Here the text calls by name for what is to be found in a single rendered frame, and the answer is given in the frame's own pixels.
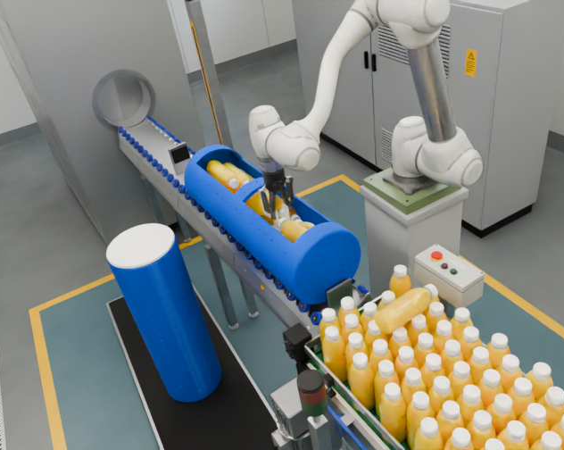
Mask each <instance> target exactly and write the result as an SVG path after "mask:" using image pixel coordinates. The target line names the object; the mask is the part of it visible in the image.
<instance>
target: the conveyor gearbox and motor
mask: <svg viewBox="0 0 564 450"><path fill-rule="evenodd" d="M296 380H297V378H294V379H292V380H291V381H289V382H288V383H286V384H285V385H284V386H283V387H280V388H279V389H277V390H276V391H274V392H273V393H271V394H270V400H271V402H272V406H273V410H274V413H275V417H276V418H277V425H278V429H277V430H276V431H274V432H273V433H271V436H272V439H273V442H274V446H275V450H313V445H312V441H311V433H310V429H309V424H308V420H307V419H308V418H310V416H308V415H306V414H305V413H304V412H303V409H302V406H301V402H300V397H299V393H298V389H297V384H296Z"/></svg>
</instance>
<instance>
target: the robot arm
mask: <svg viewBox="0 0 564 450"><path fill-rule="evenodd" d="M450 10H451V4H450V0H355V1H354V3H353V5H352V7H351V8H350V10H349V11H348V13H347V14H346V15H345V17H344V20H343V21H342V23H341V25H340V27H339V28H338V30H337V32H336V34H335V35H334V37H333V38H332V40H331V42H330V43H329V45H328V48H327V50H326V52H325V53H324V56H323V59H322V63H321V66H320V72H319V82H318V88H317V94H316V99H315V103H314V106H313V108H312V110H311V112H310V113H309V115H308V116H307V117H306V118H304V119H303V120H301V121H294V122H292V123H291V124H289V125H287V126H285V124H284V123H283V122H282V121H281V120H280V118H279V115H278V113H277V111H276V110H275V108H274V107H273V106H271V105H261V106H258V107H256V108H254V109H253V110H252V111H251V112H250V115H249V132H250V138H251V141H252V145H253V149H254V150H255V153H256V157H257V160H258V164H259V168H260V170H261V171H262V176H263V179H264V184H263V186H264V187H263V188H262V189H258V192H259V193H260V195H261V200H262V203H263V207H264V211H265V212H267V213H268V214H270V215H271V219H272V220H274V224H275V225H276V226H277V227H278V228H280V224H279V218H278V212H277V211H276V195H277V192H278V191H279V193H280V195H281V197H282V199H283V202H284V203H283V204H282V206H283V211H284V215H285V218H286V219H287V220H290V215H289V213H290V212H291V209H290V206H291V203H292V202H293V201H294V191H293V180H294V178H293V177H291V176H290V175H287V176H285V170H284V167H286V168H288V169H290V170H293V171H301V172H304V171H310V170H312V169H313V168H314V167H315V166H316V165H317V164H318V163H319V159H320V150H319V143H320V142H319V134H320V132H321V131H322V129H323V127H324V125H325V124H326V122H327V120H328V116H329V114H330V112H331V109H332V105H333V101H334V96H335V92H336V83H337V78H338V73H339V70H340V66H341V63H342V61H343V59H344V58H345V56H346V55H347V54H348V53H349V52H350V51H351V50H352V49H353V48H354V47H355V46H357V45H358V44H359V43H360V42H361V41H362V40H363V39H364V38H365V37H367V36H368V35H369V34H370V33H371V32H372V31H373V30H374V29H375V28H376V27H377V26H389V27H390V29H391V30H392V32H393V33H394V34H395V36H396V37H397V39H398V41H399V42H400V44H401V45H402V46H404V47H405V48H406V52H407V55H408V59H409V63H410V67H411V73H412V77H413V80H414V84H415V88H416V91H417V95H418V99H419V105H420V109H421V112H422V116H423V118H421V117H419V116H411V117H407V118H404V119H402V120H400V121H399V123H398V124H397V125H396V126H395V129H394V133H393V136H392V164H391V167H392V169H393V170H394V172H393V173H392V174H388V175H385V176H384V177H383V181H385V182H388V183H390V184H391V185H393V186H395V187H396V188H398V189H400V190H401V191H402V192H403V193H404V194H405V195H406V196H412V195H413V194H415V193H416V192H418V191H420V190H422V189H424V188H428V187H430V186H432V185H434V184H436V183H442V184H444V185H446V186H450V187H456V188H461V187H466V186H468V185H471V184H473V183H474V182H476V181H477V179H478V178H479V177H480V175H481V173H482V170H483V162H482V159H481V157H480V155H479V153H478V151H477V150H475V149H473V146H472V145H471V144H470V142H469V140H468V138H467V136H466V134H465V132H464V131H463V130H462V129H460V128H458V127H456V124H455V119H454V115H453V110H452V103H451V98H450V94H449V89H448V85H447V80H446V76H445V72H444V64H443V59H442V55H441V50H440V46H439V41H438V37H439V34H440V32H441V27H442V26H443V25H444V24H445V22H446V21H447V19H448V17H449V14H450ZM285 183H286V190H285V187H284V185H285ZM266 189H268V190H269V201H268V198H267V195H266V194H267V193H266ZM286 193H287V195H286Z"/></svg>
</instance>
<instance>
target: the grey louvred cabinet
mask: <svg viewBox="0 0 564 450"><path fill-rule="evenodd" d="M354 1H355V0H292V6H293V14H294V26H295V34H296V41H297V48H298V55H299V62H300V69H301V76H302V83H303V96H304V103H305V111H306V117H307V116H308V115H309V113H310V112H311V110H312V108H313V106H314V103H315V99H316V94H317V88H318V82H319V72H320V66H321V63H322V59H323V56H324V53H325V52H326V50H327V48H328V45H329V43H330V42H331V40H332V38H333V37H334V35H335V34H336V32H337V30H338V28H339V27H340V25H341V23H342V21H343V20H344V17H345V15H346V14H347V13H348V11H349V10H350V8H351V7H352V5H353V3H354ZM450 4H451V10H450V14H449V17H448V19H447V21H446V22H445V24H444V25H443V26H442V27H441V32H440V34H439V37H438V41H439V46H440V50H441V55H442V59H443V64H444V72H445V76H446V80H447V85H448V89H449V94H450V98H451V103H452V110H453V115H454V119H455V124H456V127H458V128H460V129H462V130H463V131H464V132H465V134H466V136H467V138H468V140H469V142H470V144H471V145H472V146H473V149H475V150H477V151H478V153H479V155H480V157H481V159H482V162H483V170H482V173H481V175H480V177H479V178H478V179H477V181H476V182H474V183H473V184H471V185H468V186H466V187H464V188H466V189H468V190H469V196H468V198H466V199H464V200H463V205H462V216H461V226H462V227H463V228H464V229H466V230H468V231H470V232H471V233H473V234H474V235H476V236H478V237H479V238H483V237H485V236H487V235H489V234H491V233H493V232H495V231H496V230H498V229H500V228H502V227H504V226H506V225H508V224H510V223H511V222H513V221H515V220H517V219H519V218H521V217H522V216H524V215H526V214H528V213H530V212H531V211H532V205H533V203H534V202H536V198H537V192H538V188H539V182H540V178H541V172H542V167H543V158H544V153H545V148H546V143H547V137H548V133H549V127H550V123H551V117H552V108H553V104H554V98H555V93H556V88H557V83H558V78H559V73H560V64H561V59H562V54H563V49H564V0H450ZM411 116H419V117H421V118H423V116H422V112H421V109H420V105H419V99H418V95H417V91H416V88H415V84H414V80H413V77H412V73H411V67H410V63H409V59H408V55H407V52H406V48H405V47H404V46H402V45H401V44H400V42H399V41H398V39H397V37H396V36H395V34H394V33H393V32H392V30H391V29H390V27H389V26H377V27H376V28H375V29H374V30H373V31H372V32H371V33H370V34H369V35H368V36H367V37H365V38H364V39H363V40H362V41H361V42H360V43H359V44H358V45H357V46H355V47H354V48H353V49H352V50H351V51H350V52H349V53H348V54H347V55H346V56H345V58H344V59H343V61H342V63H341V66H340V70H339V73H338V78H337V83H336V92H335V96H334V101H333V105H332V109H331V112H330V114H329V116H328V120H327V122H326V124H325V125H324V127H323V129H322V131H321V132H320V134H319V136H320V137H321V138H323V139H325V140H327V142H329V143H330V144H332V145H333V146H336V147H337V148H339V149H340V150H342V151H344V152H345V153H347V154H348V155H350V156H351V157H353V158H354V159H356V160H357V161H359V162H360V163H363V164H364V165H366V166H367V167H369V168H371V169H372V170H373V171H375V172H376V173H379V172H381V171H384V170H386V169H389V168H391V164H392V136H393V133H394V129H395V126H396V125H397V124H398V123H399V121H400V120H402V119H404V118H407V117H411Z"/></svg>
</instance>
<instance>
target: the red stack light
mask: <svg viewBox="0 0 564 450"><path fill-rule="evenodd" d="M297 389H298V393H299V397H300V398H301V400H302V401H303V402H305V403H306V404H317V403H319V402H321V401H322V400H323V399H324V397H325V395H326V386H325V380H324V385H323V387H322V388H321V389H320V390H319V391H318V392H315V393H311V394H308V393H304V392H303V391H301V390H300V389H299V388H298V387H297Z"/></svg>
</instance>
